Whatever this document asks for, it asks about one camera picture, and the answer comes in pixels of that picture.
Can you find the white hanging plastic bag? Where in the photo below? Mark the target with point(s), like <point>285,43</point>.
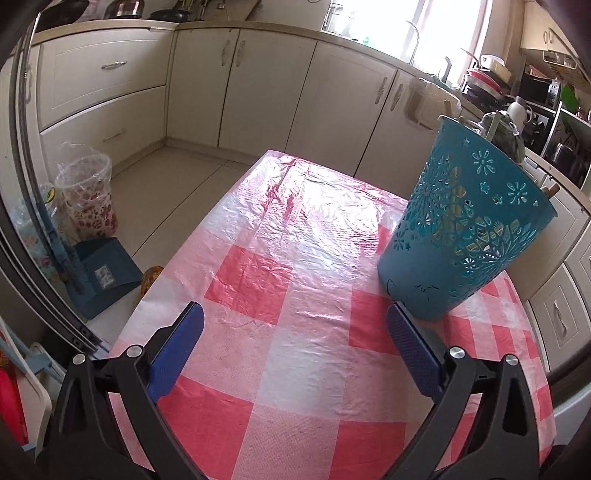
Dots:
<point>429,101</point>

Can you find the white countertop shelf rack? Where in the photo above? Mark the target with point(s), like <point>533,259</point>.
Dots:
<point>551,129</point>

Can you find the clear patterned plastic packet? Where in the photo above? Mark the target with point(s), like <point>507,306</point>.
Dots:
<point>30,230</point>

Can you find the white narrow drawer unit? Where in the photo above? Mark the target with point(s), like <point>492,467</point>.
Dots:
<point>561,314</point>

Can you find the chrome sink faucet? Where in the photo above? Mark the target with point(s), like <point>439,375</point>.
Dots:
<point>415,41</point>

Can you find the white shelf blue frame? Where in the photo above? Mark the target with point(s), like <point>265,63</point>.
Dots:
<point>37,397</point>

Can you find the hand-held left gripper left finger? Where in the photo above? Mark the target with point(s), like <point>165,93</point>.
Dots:
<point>178,355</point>

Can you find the blue dustpan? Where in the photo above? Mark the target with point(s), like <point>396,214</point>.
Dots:
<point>106,277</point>

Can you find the yellow red patterned bag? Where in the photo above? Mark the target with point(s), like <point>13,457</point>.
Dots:
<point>152,279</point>

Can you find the white framed window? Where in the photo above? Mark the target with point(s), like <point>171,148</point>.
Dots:
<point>443,27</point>

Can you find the beige kitchen countertop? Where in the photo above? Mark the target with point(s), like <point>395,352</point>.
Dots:
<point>323,37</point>

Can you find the black microwave oven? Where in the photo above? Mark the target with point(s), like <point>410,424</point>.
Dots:
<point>535,90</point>

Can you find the white wide drawer cabinet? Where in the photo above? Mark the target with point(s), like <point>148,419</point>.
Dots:
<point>101,106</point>

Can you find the black cooking pot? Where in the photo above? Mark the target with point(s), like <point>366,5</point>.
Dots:
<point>568,159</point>

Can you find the grey sliding door frame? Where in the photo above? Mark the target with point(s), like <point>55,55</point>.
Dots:
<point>78,332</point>

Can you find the stacked bowls and pots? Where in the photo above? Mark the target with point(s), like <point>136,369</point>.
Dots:
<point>485,78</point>

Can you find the white wall cabinets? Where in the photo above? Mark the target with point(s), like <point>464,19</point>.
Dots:
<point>545,27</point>

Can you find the green box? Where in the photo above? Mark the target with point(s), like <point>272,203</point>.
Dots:
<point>570,99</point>

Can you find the black frying pan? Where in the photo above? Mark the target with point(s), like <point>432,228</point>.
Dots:
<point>168,16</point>

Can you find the red floral bag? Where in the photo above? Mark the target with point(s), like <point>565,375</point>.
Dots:
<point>7,401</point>

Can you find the red checked plastic tablecloth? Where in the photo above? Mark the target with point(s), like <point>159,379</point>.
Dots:
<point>295,277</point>

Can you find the green plastic bag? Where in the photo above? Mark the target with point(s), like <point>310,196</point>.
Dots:
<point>505,138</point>

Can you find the teal perforated plastic basket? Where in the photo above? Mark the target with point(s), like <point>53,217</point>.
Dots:
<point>415,277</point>

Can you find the blue broom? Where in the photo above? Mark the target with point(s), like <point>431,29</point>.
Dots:
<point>60,249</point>

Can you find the black tap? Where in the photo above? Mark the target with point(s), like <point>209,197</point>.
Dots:
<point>448,68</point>

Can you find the floral bin with plastic bag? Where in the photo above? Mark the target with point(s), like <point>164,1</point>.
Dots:
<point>87,203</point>

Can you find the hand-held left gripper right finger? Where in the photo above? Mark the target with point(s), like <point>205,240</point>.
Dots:
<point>413,355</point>

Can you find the white base cabinets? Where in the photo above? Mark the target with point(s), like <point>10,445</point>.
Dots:
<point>268,92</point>

